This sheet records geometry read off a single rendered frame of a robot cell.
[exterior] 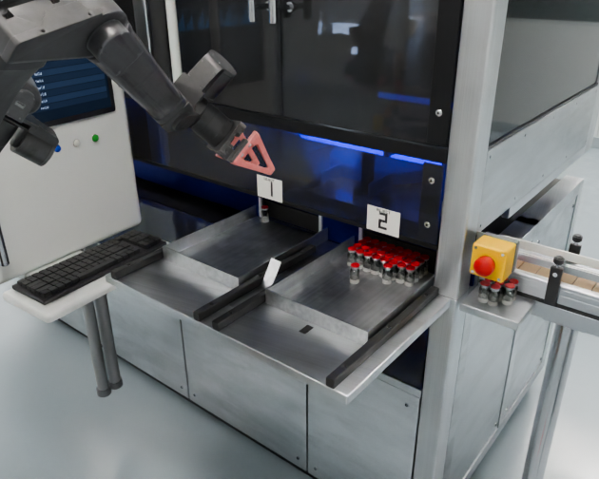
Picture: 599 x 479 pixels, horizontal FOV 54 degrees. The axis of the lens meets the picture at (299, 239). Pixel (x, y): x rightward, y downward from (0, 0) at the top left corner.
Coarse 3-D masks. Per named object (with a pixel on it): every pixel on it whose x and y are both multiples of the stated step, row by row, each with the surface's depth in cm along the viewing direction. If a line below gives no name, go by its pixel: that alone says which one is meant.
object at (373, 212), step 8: (368, 208) 133; (376, 208) 132; (368, 216) 134; (376, 216) 132; (384, 216) 131; (392, 216) 130; (368, 224) 135; (376, 224) 133; (384, 224) 132; (392, 224) 130; (384, 232) 133; (392, 232) 131
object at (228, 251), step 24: (240, 216) 164; (192, 240) 152; (216, 240) 155; (240, 240) 155; (264, 240) 154; (288, 240) 154; (312, 240) 150; (192, 264) 139; (216, 264) 143; (240, 264) 143; (264, 264) 136
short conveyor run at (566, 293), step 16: (576, 240) 129; (528, 256) 127; (544, 256) 134; (560, 256) 120; (576, 256) 127; (512, 272) 128; (528, 272) 128; (544, 272) 128; (560, 272) 120; (576, 272) 122; (592, 272) 120; (528, 288) 127; (544, 288) 125; (560, 288) 123; (576, 288) 121; (592, 288) 122; (544, 304) 126; (560, 304) 124; (576, 304) 122; (592, 304) 119; (560, 320) 125; (576, 320) 123; (592, 320) 121
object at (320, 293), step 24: (312, 264) 137; (336, 264) 142; (288, 288) 132; (312, 288) 132; (336, 288) 132; (360, 288) 132; (384, 288) 132; (408, 288) 132; (288, 312) 123; (312, 312) 119; (336, 312) 123; (360, 312) 123; (384, 312) 123; (360, 336) 112
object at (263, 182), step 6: (258, 180) 152; (264, 180) 151; (270, 180) 150; (276, 180) 148; (258, 186) 153; (264, 186) 152; (270, 186) 150; (276, 186) 149; (258, 192) 154; (264, 192) 152; (270, 192) 151; (276, 192) 150; (270, 198) 152; (276, 198) 150
